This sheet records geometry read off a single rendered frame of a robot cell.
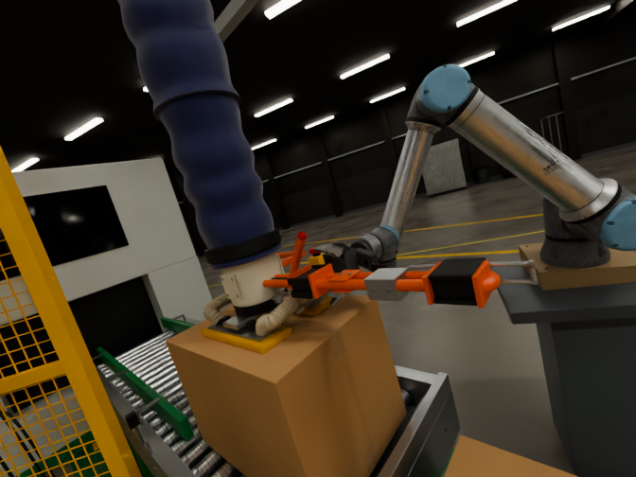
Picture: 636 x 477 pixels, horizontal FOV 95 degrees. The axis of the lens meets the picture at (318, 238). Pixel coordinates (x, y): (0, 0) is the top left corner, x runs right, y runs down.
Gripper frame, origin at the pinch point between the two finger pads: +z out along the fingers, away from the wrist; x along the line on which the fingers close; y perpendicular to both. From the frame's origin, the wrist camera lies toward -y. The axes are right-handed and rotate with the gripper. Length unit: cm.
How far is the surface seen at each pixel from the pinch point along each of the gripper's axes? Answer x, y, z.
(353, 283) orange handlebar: 0.7, -12.6, 4.7
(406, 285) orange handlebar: 0.5, -24.5, 4.8
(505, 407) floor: -108, -7, -92
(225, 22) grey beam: 204, 193, -156
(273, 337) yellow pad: -11.0, 11.3, 11.9
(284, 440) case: -27.7, 2.2, 22.5
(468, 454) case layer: -54, -20, -12
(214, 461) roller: -54, 48, 25
